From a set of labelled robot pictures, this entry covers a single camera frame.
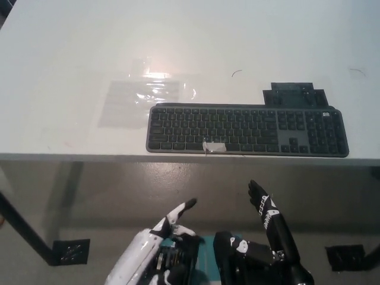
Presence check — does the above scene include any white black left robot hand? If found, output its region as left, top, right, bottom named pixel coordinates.
left=103, top=198, right=206, bottom=285

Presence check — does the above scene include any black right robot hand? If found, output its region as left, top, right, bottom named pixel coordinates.
left=247, top=179, right=282, bottom=231

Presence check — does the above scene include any black stand behind keyboard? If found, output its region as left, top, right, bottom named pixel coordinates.
left=262, top=82, right=330, bottom=107

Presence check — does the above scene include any white tape strip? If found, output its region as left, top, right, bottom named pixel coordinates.
left=202, top=141, right=226, bottom=154

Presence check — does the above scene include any black table leg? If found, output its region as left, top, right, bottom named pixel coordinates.
left=0, top=191, right=58, bottom=267
left=363, top=236, right=380, bottom=259

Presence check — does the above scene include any clear plastic sheet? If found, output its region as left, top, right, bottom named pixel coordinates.
left=96, top=56, right=199, bottom=131

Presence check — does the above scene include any dark grey wireless keyboard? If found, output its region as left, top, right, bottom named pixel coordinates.
left=145, top=102, right=350, bottom=158

